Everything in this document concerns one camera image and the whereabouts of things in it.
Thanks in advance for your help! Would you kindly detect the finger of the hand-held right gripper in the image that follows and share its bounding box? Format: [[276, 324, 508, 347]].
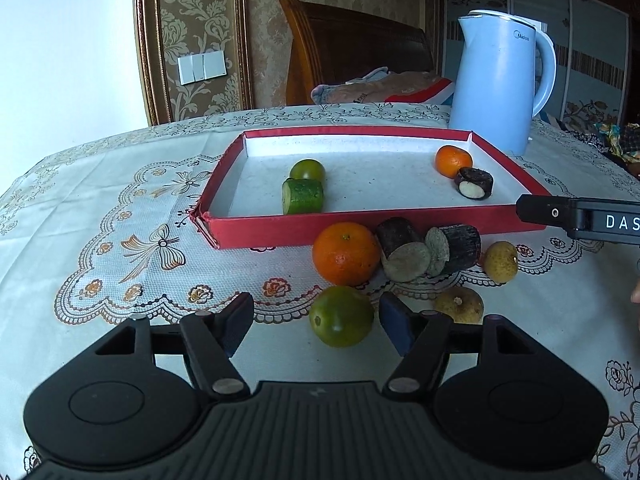
[[515, 194, 573, 228]]

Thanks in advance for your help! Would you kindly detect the large orange tangerine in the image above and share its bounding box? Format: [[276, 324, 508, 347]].
[[312, 221, 382, 286]]

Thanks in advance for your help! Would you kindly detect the green tangerine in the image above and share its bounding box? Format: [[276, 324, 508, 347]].
[[308, 285, 375, 348], [290, 158, 327, 183]]

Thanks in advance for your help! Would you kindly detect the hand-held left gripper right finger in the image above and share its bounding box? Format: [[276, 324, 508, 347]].
[[378, 291, 551, 403]]

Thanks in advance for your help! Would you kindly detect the white wall switch panel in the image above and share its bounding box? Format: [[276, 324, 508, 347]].
[[178, 50, 227, 86]]

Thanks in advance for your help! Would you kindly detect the folded cloth on chair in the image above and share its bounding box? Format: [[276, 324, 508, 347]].
[[310, 66, 456, 107]]

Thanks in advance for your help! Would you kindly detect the wardrobe with sliding doors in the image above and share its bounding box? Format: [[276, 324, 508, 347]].
[[432, 0, 640, 126]]

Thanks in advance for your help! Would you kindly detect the short dark sugarcane piece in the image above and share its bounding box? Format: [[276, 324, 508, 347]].
[[454, 166, 495, 201]]

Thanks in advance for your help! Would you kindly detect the small orange tangerine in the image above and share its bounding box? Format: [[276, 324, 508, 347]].
[[434, 145, 473, 179]]

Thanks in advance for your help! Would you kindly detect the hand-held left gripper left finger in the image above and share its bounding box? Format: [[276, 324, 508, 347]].
[[92, 291, 256, 403]]

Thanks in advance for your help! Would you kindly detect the colourful floral cloth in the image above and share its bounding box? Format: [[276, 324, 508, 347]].
[[565, 100, 640, 173]]

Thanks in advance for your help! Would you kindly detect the gold wall panel frame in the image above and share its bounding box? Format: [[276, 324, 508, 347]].
[[132, 0, 253, 126]]

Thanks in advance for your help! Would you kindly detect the green cucumber piece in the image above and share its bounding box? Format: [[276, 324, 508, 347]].
[[281, 177, 326, 216]]

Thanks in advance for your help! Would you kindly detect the light blue electric kettle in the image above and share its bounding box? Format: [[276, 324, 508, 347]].
[[448, 10, 557, 157]]

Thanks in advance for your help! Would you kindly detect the shallow red cardboard box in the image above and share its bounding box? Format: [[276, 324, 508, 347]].
[[190, 126, 551, 251]]

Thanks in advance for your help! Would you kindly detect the small yellow round fruit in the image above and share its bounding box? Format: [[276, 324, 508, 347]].
[[481, 241, 519, 283], [434, 286, 485, 325]]

